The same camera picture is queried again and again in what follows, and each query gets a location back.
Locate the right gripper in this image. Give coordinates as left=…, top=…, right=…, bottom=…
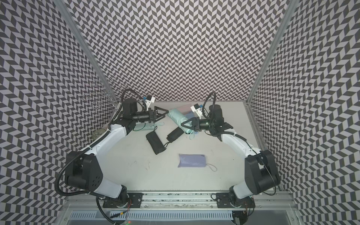
left=181, top=117, right=214, bottom=132

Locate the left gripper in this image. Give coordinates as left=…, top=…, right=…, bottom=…
left=133, top=106, right=169, bottom=123

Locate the mint green sleeved umbrella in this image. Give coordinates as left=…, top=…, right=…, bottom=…
left=167, top=109, right=195, bottom=140

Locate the lavender sleeved umbrella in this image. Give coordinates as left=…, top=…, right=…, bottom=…
left=178, top=154, right=218, bottom=172

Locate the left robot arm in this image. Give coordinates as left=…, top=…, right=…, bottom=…
left=54, top=89, right=169, bottom=207

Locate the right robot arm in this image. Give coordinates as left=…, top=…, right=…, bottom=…
left=181, top=92, right=281, bottom=208

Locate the blue sleeved umbrella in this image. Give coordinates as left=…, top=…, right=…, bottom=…
left=185, top=112, right=202, bottom=134

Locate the pink sleeved umbrella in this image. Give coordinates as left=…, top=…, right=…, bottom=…
left=176, top=104, right=192, bottom=114

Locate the mint umbrella at back left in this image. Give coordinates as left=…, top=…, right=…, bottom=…
left=133, top=122, right=165, bottom=131

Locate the black sleeved umbrella centre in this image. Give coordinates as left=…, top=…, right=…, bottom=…
left=166, top=127, right=184, bottom=143

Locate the black sleeved umbrella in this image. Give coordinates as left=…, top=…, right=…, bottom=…
left=146, top=131, right=166, bottom=155
left=166, top=127, right=184, bottom=143

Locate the black sleeved umbrella left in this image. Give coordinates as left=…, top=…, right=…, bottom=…
left=146, top=131, right=166, bottom=155

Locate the green drinking glass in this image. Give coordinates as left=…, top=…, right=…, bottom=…
left=91, top=128, right=107, bottom=141

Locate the wire glass rack stand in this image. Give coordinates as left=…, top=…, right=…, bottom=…
left=81, top=80, right=120, bottom=113

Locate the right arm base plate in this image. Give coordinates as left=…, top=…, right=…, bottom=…
left=210, top=192, right=256, bottom=209

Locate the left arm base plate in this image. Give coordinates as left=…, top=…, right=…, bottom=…
left=103, top=192, right=143, bottom=209

